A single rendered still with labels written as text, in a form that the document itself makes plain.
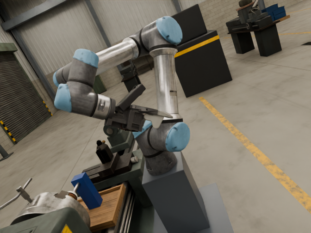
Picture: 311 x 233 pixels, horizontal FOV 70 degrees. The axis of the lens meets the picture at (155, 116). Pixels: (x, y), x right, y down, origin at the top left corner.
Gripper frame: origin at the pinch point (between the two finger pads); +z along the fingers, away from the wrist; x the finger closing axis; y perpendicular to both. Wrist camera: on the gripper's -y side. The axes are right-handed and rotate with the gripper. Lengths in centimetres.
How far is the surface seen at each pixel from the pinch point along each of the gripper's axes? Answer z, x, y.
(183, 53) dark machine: 221, -350, -235
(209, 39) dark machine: 256, -306, -270
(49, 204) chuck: -26, -37, 41
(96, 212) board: 4, -68, 52
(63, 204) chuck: -20, -37, 41
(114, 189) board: 15, -74, 39
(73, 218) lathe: -19.4, -16.1, 40.2
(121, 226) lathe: 16, -56, 56
